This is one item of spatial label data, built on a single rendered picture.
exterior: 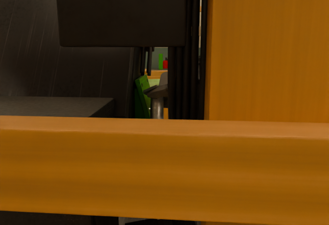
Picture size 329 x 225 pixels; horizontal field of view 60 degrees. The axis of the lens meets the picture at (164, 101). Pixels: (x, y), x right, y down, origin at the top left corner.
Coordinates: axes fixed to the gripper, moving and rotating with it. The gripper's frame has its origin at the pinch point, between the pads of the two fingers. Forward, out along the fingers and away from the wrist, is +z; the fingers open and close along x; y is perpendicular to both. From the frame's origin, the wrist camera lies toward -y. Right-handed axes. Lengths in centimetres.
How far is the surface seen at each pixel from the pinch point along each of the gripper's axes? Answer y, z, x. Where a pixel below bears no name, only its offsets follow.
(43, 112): -9.4, 15.6, 17.3
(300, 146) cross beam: -27.9, -18.5, 26.5
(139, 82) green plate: 4.2, 2.6, 2.7
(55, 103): -4.1, 17.1, 12.7
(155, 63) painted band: 390, 78, -396
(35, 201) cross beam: -28.2, 7.4, 26.7
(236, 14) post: -15.6, -16.3, 32.2
